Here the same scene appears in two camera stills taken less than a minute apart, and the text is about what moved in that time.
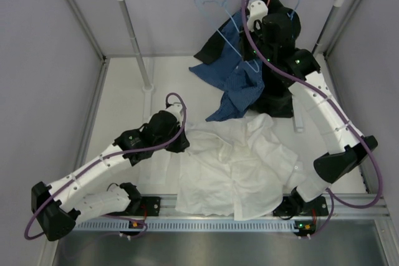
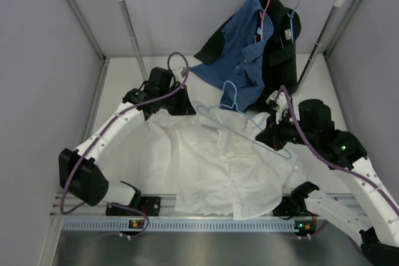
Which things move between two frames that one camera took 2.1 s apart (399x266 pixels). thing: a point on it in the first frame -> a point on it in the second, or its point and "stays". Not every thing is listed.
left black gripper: [182, 144] -> [185, 106]
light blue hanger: [220, 16] -> [245, 114]
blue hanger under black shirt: [291, 17] stays
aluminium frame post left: [73, 3] stays
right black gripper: [244, 40] -> [271, 135]
